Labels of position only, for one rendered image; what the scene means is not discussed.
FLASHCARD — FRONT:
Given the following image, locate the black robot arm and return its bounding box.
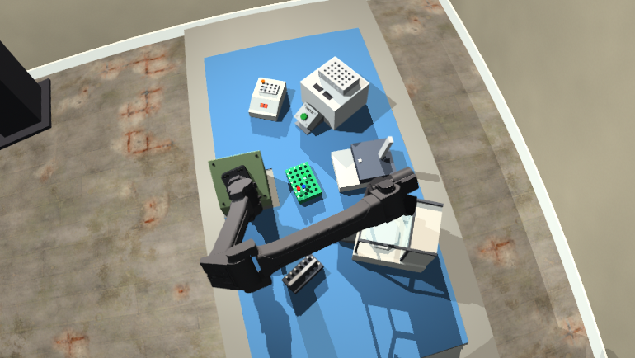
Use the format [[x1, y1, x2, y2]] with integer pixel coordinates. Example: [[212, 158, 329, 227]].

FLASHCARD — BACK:
[[200, 165, 419, 294]]

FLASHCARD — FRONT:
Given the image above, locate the blue bench mat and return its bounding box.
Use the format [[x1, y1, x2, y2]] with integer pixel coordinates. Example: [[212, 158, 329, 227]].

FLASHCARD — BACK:
[[204, 28, 468, 358]]

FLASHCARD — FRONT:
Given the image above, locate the green tube rack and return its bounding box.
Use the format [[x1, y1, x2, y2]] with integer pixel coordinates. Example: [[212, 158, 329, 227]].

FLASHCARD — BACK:
[[285, 162, 322, 204]]

